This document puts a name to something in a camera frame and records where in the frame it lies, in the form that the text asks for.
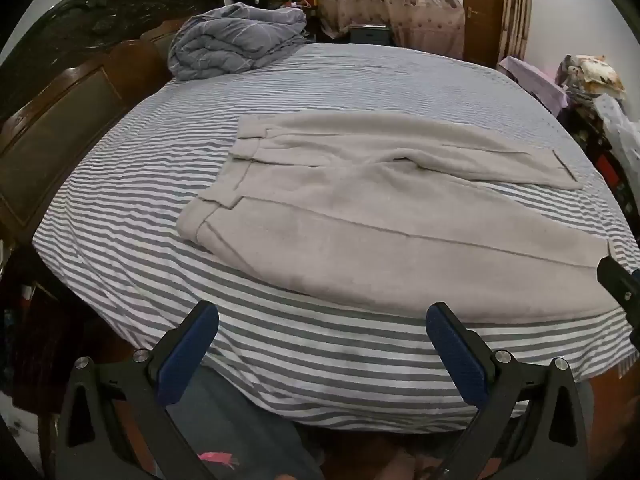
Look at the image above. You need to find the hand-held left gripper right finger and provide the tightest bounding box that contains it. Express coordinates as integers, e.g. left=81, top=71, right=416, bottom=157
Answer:
left=425, top=302, right=591, bottom=480

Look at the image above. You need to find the person's grey trouser leg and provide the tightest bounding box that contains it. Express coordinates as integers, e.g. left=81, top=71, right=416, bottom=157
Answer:
left=164, top=364, right=327, bottom=480

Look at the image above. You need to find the striped beige curtain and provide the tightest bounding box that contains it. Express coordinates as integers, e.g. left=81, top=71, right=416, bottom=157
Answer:
left=499, top=0, right=534, bottom=64

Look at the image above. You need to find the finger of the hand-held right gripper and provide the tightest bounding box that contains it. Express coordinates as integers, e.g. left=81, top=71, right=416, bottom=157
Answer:
left=596, top=255, right=640, bottom=352

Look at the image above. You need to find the brown wooden door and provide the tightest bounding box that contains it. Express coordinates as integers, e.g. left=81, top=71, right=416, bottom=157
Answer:
left=463, top=0, right=507, bottom=67

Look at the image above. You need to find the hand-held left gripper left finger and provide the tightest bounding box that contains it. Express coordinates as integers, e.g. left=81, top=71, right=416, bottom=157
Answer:
left=55, top=300, right=221, bottom=480

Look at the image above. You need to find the grey striped bed sheet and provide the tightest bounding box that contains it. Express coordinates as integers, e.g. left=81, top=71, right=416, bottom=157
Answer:
left=32, top=41, right=635, bottom=433

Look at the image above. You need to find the floral cloth bundle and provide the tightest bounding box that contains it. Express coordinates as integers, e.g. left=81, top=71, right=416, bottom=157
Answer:
left=554, top=53, right=627, bottom=102

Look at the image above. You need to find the purple cloth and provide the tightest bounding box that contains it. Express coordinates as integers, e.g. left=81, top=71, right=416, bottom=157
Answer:
left=498, top=56, right=572, bottom=117

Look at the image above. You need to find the dark storage box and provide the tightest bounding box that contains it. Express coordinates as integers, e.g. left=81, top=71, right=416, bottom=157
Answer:
left=349, top=23, right=390, bottom=46

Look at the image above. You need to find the dark carved wooden headboard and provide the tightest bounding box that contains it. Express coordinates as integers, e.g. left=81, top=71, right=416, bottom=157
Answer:
left=0, top=0, right=226, bottom=243

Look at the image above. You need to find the grey folded comforter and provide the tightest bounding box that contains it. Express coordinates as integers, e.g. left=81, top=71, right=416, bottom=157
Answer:
left=167, top=2, right=308, bottom=82

